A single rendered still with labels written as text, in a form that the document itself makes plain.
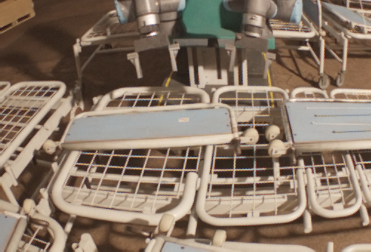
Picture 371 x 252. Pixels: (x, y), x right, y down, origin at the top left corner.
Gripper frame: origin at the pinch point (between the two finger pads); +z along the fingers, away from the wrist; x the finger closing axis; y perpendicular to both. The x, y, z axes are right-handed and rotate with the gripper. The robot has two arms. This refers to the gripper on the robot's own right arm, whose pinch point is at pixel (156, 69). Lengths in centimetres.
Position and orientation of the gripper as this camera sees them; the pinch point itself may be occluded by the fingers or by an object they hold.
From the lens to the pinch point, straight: 140.0
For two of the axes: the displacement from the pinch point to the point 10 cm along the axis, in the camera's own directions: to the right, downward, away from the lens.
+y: 0.9, -1.4, 9.9
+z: 1.9, 9.7, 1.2
